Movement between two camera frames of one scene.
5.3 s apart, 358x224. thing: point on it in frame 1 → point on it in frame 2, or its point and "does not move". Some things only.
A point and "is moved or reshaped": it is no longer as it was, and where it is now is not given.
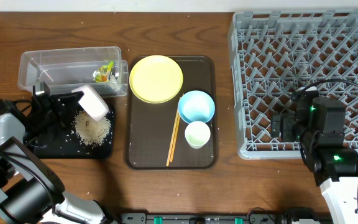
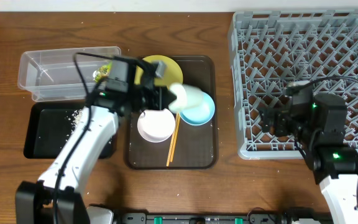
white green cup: (197, 134) → (188, 96)
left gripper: (50, 109) → (159, 94)
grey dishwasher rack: (276, 53) does not move
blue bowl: (196, 106) does not move
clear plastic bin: (63, 70) does not move
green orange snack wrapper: (104, 72) does not move
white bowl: (92, 102) is moved or reshaped
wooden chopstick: (173, 141) does not move
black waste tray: (62, 142) does not move
